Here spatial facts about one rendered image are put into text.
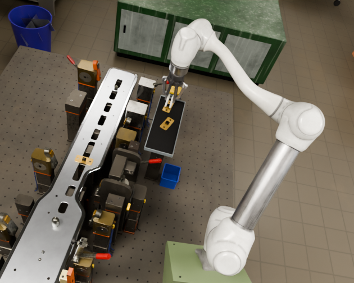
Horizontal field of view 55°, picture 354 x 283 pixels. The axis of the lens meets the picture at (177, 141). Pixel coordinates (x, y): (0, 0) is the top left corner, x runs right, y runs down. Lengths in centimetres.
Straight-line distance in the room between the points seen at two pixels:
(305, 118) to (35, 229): 115
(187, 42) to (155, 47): 220
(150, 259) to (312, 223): 174
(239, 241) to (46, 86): 166
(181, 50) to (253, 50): 222
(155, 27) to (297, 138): 244
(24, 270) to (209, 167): 121
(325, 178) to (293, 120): 228
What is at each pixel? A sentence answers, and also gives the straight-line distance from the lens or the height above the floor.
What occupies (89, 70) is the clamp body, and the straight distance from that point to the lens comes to 206.
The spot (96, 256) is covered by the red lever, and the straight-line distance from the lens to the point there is 138.
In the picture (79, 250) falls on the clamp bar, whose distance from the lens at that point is 133.
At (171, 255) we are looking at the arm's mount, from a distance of 171.
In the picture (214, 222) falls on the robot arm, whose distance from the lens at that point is 160.
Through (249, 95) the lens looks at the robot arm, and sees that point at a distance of 152.
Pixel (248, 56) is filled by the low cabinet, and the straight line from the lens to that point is 370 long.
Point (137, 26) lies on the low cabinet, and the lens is 355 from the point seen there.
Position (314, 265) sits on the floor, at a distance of 305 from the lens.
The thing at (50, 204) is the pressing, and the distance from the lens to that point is 161.
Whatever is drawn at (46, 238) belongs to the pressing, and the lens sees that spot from 155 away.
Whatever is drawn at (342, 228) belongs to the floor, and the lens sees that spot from 336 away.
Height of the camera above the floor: 242
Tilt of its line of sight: 50 degrees down
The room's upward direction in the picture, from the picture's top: 19 degrees clockwise
